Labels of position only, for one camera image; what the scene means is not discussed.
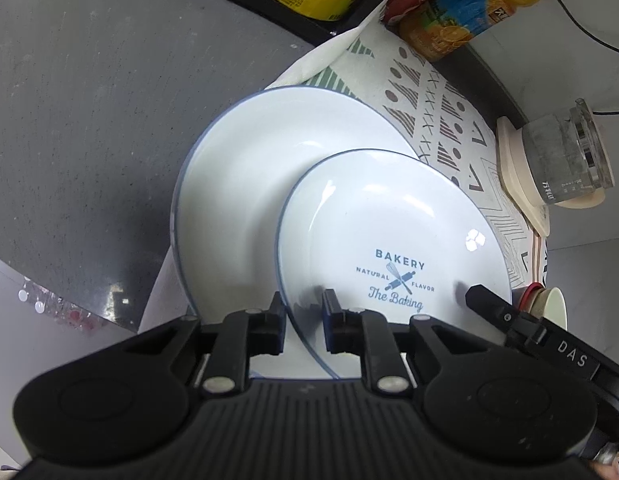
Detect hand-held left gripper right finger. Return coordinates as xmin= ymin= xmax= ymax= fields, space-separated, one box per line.
xmin=322 ymin=288 xmax=496 ymax=394

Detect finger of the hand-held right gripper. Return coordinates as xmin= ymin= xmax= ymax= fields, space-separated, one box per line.
xmin=464 ymin=284 xmax=546 ymax=349

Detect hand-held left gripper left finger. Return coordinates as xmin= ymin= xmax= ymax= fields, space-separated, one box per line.
xmin=121 ymin=292 xmax=289 ymax=396

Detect small white printed plate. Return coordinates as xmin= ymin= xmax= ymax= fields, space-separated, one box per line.
xmin=276 ymin=148 xmax=515 ymax=381

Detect large white blue-rimmed plate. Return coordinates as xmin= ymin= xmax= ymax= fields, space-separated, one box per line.
xmin=170 ymin=86 xmax=426 ymax=377

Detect small red bowl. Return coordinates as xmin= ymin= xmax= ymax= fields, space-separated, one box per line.
xmin=519 ymin=282 xmax=546 ymax=314

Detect small cream cup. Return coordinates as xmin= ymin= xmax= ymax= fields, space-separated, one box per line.
xmin=532 ymin=287 xmax=569 ymax=332

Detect cream kettle base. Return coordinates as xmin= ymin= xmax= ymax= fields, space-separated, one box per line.
xmin=495 ymin=116 xmax=610 ymax=237

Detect patterned fringed tablecloth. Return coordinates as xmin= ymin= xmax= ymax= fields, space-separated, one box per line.
xmin=137 ymin=0 xmax=551 ymax=335

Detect orange juice bottle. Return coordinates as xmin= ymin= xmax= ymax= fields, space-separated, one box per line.
xmin=399 ymin=0 xmax=555 ymax=63

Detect black tray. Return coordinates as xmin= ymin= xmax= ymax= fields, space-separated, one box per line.
xmin=114 ymin=0 xmax=420 ymax=41

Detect glass kettle with cream handle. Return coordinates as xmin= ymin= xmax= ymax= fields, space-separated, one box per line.
xmin=519 ymin=98 xmax=617 ymax=206

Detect thin black cable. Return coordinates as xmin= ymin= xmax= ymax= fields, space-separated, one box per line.
xmin=547 ymin=0 xmax=619 ymax=59

